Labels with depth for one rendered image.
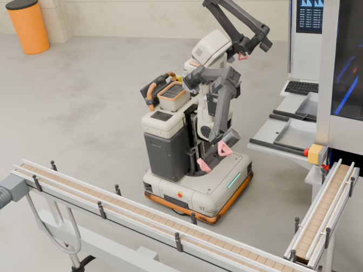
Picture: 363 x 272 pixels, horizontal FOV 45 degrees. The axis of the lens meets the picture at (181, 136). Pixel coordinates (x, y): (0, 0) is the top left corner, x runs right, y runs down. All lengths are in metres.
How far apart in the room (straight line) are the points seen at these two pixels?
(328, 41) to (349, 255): 1.33
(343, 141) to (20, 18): 5.24
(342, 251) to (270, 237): 0.61
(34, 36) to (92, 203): 4.73
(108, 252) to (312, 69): 1.91
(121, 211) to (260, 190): 1.64
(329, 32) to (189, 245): 1.11
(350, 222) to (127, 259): 1.25
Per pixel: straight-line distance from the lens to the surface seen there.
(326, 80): 2.18
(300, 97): 3.05
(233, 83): 2.24
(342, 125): 2.28
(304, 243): 2.00
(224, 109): 2.07
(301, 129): 2.73
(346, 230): 2.72
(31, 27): 6.75
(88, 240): 2.68
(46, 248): 3.55
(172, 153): 3.12
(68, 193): 2.43
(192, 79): 2.65
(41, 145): 4.66
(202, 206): 3.20
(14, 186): 2.63
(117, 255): 2.56
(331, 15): 2.05
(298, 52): 3.33
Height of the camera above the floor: 2.43
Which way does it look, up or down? 35 degrees down
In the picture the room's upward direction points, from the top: 9 degrees counter-clockwise
